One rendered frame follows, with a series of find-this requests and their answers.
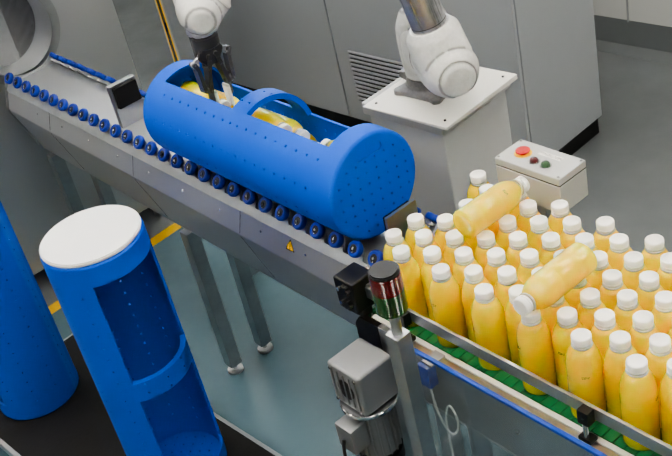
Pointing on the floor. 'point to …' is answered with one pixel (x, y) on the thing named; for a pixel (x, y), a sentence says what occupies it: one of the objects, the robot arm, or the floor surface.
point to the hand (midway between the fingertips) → (222, 98)
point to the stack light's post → (411, 393)
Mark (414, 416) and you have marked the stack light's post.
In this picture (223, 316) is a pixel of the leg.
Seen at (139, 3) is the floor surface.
